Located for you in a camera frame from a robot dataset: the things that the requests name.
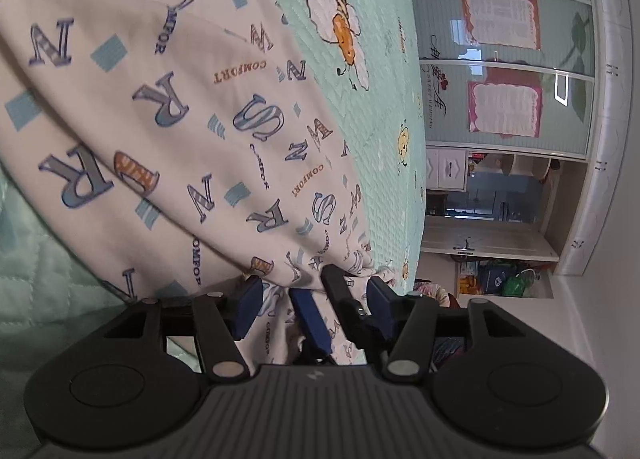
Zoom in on sliding door wardrobe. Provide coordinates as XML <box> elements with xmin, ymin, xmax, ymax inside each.
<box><xmin>400</xmin><ymin>0</ymin><xmax>626</xmax><ymax>164</ymax></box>

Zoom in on orange framed poster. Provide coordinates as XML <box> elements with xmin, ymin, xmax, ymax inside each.
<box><xmin>460</xmin><ymin>0</ymin><xmax>542</xmax><ymax>50</ymax></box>

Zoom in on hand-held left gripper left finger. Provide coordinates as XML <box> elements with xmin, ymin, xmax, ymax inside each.
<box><xmin>102</xmin><ymin>275</ymin><xmax>264</xmax><ymax>382</ymax></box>

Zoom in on white door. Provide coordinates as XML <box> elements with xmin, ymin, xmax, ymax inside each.
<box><xmin>422</xmin><ymin>216</ymin><xmax>558</xmax><ymax>262</ymax></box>

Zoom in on pink framed poster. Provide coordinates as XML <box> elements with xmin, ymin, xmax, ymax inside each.
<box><xmin>467</xmin><ymin>68</ymin><xmax>543</xmax><ymax>138</ymax></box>

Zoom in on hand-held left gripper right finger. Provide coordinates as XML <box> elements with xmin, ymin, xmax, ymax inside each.
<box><xmin>367</xmin><ymin>278</ymin><xmax>538</xmax><ymax>382</ymax></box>

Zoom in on white open shelf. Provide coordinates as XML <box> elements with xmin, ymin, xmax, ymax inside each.
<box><xmin>467</xmin><ymin>151</ymin><xmax>553</xmax><ymax>177</ymax></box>

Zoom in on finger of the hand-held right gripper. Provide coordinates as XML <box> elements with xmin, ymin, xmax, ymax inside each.
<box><xmin>320</xmin><ymin>264</ymin><xmax>387</xmax><ymax>366</ymax></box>
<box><xmin>290</xmin><ymin>287</ymin><xmax>335</xmax><ymax>366</ymax></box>

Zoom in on green bag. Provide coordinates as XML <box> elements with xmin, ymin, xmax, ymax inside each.
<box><xmin>502</xmin><ymin>269</ymin><xmax>541</xmax><ymax>297</ymax></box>

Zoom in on blue bag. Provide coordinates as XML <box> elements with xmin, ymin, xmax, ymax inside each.
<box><xmin>477</xmin><ymin>261</ymin><xmax>516</xmax><ymax>295</ymax></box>

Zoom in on bee print quilted bedspread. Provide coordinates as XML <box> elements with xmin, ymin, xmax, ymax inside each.
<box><xmin>0</xmin><ymin>0</ymin><xmax>428</xmax><ymax>390</ymax></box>

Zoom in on white drawer cabinet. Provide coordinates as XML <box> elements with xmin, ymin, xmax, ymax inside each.
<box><xmin>425</xmin><ymin>146</ymin><xmax>471</xmax><ymax>190</ymax></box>

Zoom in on rolled quilt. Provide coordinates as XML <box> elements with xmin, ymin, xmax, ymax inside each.
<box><xmin>412</xmin><ymin>281</ymin><xmax>451</xmax><ymax>307</ymax></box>

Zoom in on letter print pants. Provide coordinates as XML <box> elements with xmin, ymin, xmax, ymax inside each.
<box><xmin>0</xmin><ymin>0</ymin><xmax>381</xmax><ymax>365</ymax></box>

